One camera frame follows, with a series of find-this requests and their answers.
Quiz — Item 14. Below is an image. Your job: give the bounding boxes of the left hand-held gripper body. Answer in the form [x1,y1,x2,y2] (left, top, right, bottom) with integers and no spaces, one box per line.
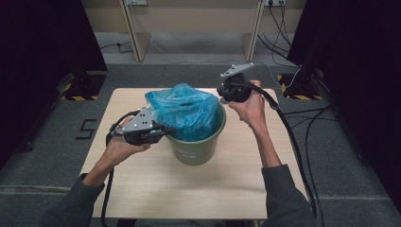
[110,106,166,147]

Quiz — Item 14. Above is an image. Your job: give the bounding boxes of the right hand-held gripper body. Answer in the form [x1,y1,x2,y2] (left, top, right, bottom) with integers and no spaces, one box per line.
[216,61,255,104]

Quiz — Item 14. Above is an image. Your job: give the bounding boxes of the blue plastic bag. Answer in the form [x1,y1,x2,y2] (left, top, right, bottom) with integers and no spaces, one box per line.
[144,82,220,142]

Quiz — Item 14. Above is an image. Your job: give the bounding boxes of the green plastic bucket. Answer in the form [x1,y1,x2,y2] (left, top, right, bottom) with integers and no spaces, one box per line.
[165,101,227,167]

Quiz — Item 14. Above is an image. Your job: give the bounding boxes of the person's right hand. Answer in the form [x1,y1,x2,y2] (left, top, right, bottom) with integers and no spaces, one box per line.
[219,79,268,129]

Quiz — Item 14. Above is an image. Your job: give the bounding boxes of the person's left hand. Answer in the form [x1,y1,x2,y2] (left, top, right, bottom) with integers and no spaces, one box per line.
[105,116,151,163]

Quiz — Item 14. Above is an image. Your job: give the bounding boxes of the stand base with striped tape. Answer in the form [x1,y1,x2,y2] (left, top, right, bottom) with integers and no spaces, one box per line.
[59,71,108,102]
[276,73,325,101]

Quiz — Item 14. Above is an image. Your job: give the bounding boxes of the wooden desk back board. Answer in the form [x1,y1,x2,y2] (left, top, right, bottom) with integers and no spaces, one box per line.
[80,0,307,34]

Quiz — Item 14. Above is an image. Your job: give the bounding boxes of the black curtain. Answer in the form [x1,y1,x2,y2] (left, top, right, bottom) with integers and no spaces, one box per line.
[287,0,401,216]
[0,0,109,166]

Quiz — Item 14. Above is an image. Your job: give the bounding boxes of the black cable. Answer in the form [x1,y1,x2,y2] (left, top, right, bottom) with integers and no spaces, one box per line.
[268,4,292,47]
[283,105,340,122]
[256,32,290,61]
[99,41,133,54]
[303,107,332,227]

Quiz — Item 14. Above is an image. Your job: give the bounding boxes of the left hand-held gripper cable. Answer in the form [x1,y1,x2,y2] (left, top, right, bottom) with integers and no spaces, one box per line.
[99,109,142,227]

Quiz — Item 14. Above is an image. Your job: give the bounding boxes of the hand-held gripper cable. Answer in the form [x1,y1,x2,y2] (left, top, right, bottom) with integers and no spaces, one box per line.
[231,81,318,219]
[99,109,142,227]

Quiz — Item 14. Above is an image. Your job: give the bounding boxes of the right hand-held gripper cable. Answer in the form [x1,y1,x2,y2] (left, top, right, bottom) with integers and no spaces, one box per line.
[231,81,318,219]

